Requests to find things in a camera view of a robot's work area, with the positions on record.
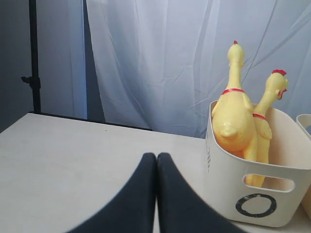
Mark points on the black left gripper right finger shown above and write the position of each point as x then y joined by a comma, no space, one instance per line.
180,209

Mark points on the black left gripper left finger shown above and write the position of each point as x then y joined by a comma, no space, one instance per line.
132,210

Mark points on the large yellow rubber chicken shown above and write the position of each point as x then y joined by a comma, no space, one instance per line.
232,116

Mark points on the yellow rubber chicken red collar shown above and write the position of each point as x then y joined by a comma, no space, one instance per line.
276,85

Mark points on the cream bin black O mark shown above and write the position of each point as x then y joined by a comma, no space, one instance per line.
257,193

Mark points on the blue backdrop curtain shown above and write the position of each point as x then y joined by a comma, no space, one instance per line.
153,64

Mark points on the cream bin black X mark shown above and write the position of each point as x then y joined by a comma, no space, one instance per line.
304,121

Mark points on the black light stand pole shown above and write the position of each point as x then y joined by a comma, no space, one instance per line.
34,81

